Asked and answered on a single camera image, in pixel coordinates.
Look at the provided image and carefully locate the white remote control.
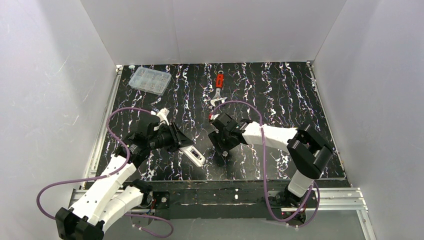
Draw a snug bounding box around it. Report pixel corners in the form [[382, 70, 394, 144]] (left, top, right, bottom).
[[179, 145, 206, 168]]

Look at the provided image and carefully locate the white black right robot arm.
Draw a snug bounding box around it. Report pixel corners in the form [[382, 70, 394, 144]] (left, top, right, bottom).
[[208, 113, 334, 198]]

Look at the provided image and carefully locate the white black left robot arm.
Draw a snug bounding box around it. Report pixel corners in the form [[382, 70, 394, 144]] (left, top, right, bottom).
[[54, 108, 205, 240]]

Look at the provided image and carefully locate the clear plastic screw box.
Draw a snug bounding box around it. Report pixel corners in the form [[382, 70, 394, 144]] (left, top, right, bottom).
[[128, 66, 171, 96]]

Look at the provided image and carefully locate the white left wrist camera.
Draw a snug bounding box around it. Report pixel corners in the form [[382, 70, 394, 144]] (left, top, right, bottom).
[[150, 107, 170, 125]]

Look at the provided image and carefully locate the red handled adjustable wrench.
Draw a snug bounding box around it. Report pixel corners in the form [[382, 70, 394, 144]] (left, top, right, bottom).
[[210, 70, 227, 107]]

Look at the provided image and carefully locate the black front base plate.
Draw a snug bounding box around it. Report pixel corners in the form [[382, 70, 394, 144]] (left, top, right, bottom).
[[145, 179, 299, 222]]

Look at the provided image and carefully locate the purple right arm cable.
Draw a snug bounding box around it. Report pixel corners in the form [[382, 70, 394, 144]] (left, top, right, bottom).
[[209, 100, 321, 229]]

